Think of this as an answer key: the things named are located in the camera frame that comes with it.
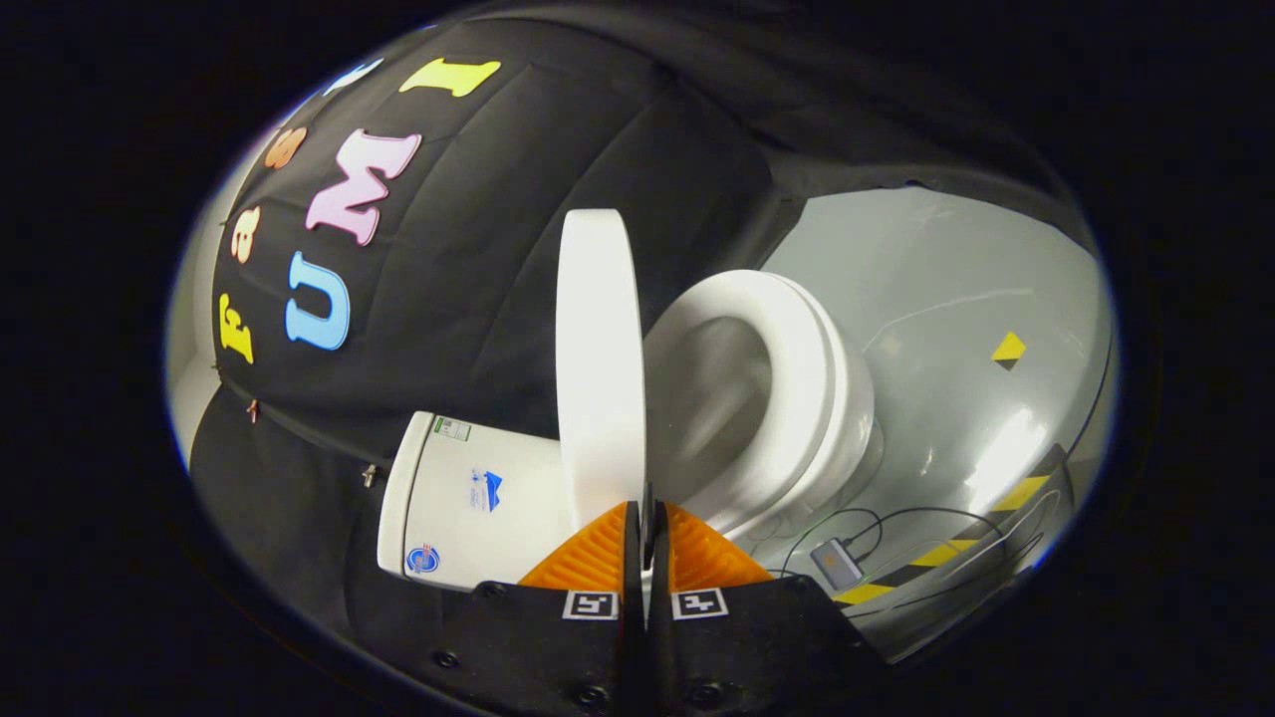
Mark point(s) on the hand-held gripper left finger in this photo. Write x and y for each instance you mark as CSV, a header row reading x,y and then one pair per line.
x,y
633,647

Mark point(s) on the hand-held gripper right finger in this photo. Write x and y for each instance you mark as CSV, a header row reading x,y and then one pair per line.
x,y
659,647

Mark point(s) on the white ceramic toilet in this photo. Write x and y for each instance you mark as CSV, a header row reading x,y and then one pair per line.
x,y
468,538

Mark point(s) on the small grey box device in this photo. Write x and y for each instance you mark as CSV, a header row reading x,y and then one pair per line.
x,y
835,564

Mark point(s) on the yellow black striped floor tape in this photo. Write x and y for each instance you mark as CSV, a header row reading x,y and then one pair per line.
x,y
941,553

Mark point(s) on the silver cloth clip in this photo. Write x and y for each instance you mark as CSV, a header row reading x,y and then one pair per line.
x,y
370,475

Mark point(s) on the black backdrop cloth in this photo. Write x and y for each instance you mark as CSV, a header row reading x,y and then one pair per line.
x,y
498,249

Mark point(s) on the yellow black diamond floor sticker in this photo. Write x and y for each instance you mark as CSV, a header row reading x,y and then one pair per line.
x,y
1008,346

